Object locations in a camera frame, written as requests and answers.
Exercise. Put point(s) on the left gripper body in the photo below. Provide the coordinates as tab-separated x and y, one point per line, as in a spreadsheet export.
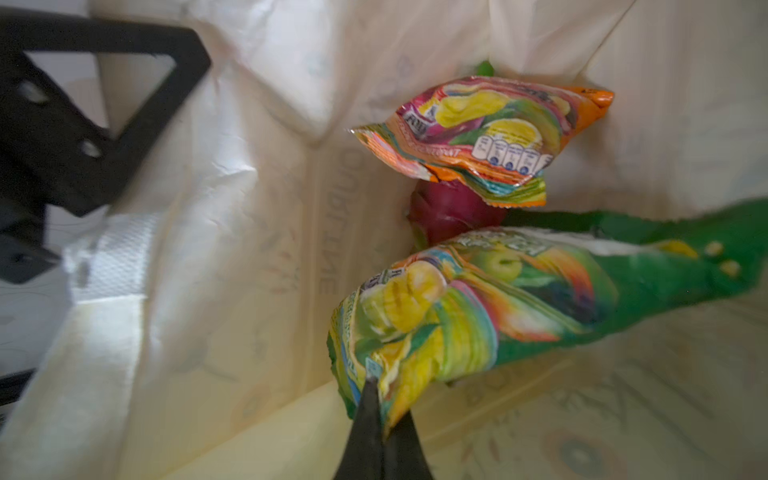
53	154

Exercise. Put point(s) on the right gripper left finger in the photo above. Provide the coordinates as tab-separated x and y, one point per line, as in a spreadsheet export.
363	456

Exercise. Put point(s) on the pink dragon fruit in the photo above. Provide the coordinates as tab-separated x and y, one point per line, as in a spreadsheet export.
441	211

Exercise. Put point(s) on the green spring tea candy bag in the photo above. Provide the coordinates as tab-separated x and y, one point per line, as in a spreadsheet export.
538	282

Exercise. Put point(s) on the green bell pepper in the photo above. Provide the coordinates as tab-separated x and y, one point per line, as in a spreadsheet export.
485	69

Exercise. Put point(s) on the red candy bag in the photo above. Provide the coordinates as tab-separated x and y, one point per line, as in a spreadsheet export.
493	135

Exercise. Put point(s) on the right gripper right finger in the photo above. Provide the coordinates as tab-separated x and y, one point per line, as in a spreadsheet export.
404	457

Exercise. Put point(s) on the cream canvas grocery bag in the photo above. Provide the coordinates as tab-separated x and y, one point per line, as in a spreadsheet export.
195	343

